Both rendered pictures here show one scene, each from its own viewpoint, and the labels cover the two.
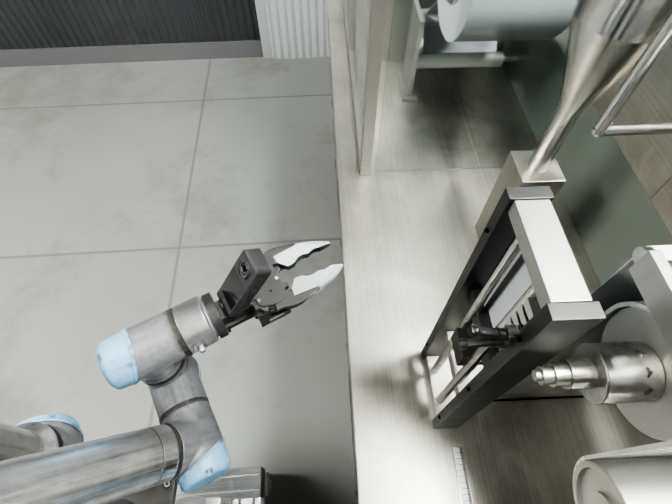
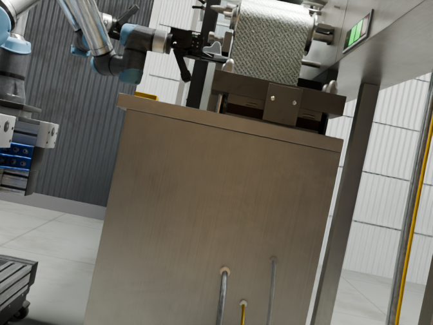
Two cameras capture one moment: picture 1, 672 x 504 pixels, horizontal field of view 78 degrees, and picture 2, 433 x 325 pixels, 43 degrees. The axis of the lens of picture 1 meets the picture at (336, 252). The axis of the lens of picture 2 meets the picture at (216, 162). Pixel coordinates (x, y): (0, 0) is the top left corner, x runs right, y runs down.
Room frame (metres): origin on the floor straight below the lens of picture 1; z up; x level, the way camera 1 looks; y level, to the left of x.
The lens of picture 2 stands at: (-2.02, -0.42, 0.79)
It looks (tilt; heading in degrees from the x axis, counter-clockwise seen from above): 1 degrees down; 2
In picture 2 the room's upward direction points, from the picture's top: 12 degrees clockwise
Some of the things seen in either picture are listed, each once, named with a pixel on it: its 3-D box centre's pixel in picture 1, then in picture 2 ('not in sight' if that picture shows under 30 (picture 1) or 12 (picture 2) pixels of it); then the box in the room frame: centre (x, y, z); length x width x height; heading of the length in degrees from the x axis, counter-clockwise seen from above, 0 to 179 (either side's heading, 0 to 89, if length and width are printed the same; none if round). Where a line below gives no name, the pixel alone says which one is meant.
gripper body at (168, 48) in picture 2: not in sight; (185, 44); (-0.18, -0.19, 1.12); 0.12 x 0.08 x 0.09; 93
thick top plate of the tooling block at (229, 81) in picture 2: not in sight; (276, 95); (-0.29, -0.51, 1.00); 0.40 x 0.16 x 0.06; 93
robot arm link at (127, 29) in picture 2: not in sight; (138, 38); (-0.19, -0.03, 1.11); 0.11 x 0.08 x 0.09; 93
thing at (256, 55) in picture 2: not in sight; (265, 63); (-0.17, -0.46, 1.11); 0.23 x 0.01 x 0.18; 93
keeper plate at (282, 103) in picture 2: not in sight; (282, 104); (-0.38, -0.53, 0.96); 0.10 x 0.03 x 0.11; 93
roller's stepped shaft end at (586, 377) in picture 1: (561, 374); (218, 8); (0.13, -0.25, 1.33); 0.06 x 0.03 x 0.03; 93
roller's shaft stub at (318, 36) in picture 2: not in sight; (321, 37); (-0.10, -0.63, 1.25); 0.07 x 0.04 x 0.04; 93
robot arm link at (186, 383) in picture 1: (173, 378); (83, 42); (0.19, 0.26, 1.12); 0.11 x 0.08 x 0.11; 30
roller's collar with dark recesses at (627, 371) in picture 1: (615, 372); (233, 11); (0.13, -0.31, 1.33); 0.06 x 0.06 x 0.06; 3
